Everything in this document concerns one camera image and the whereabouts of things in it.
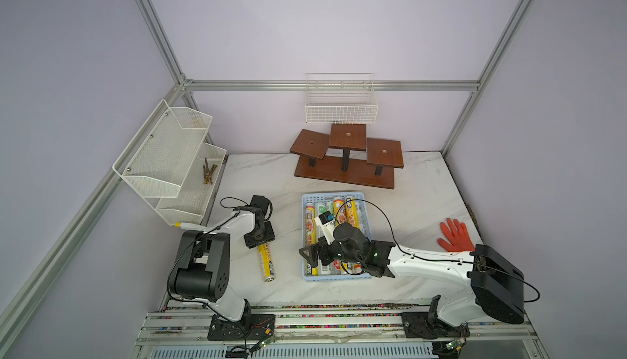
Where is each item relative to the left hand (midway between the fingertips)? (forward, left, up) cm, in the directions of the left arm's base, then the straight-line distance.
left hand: (264, 243), depth 92 cm
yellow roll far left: (-10, -4, +4) cm, 12 cm away
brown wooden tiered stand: (+37, -33, +11) cm, 51 cm away
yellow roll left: (+10, -29, +7) cm, 32 cm away
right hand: (-7, -19, +12) cm, 24 cm away
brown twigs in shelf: (+23, +23, +15) cm, 36 cm away
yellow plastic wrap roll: (+2, -18, +3) cm, 18 cm away
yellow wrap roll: (+9, -34, +8) cm, 36 cm away
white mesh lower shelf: (+10, +28, +10) cm, 32 cm away
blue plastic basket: (-12, -27, +4) cm, 30 cm away
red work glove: (+3, -75, +1) cm, 75 cm away
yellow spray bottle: (-3, +20, +19) cm, 27 cm away
